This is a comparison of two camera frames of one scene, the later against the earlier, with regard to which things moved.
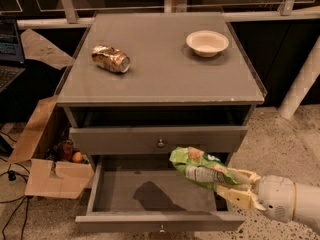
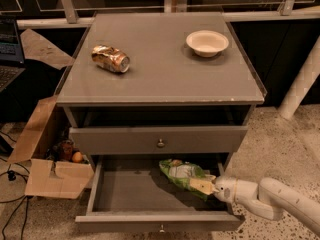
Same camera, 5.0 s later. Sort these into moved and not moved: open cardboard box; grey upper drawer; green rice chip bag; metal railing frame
Moved: green rice chip bag
Not moved: metal railing frame; open cardboard box; grey upper drawer
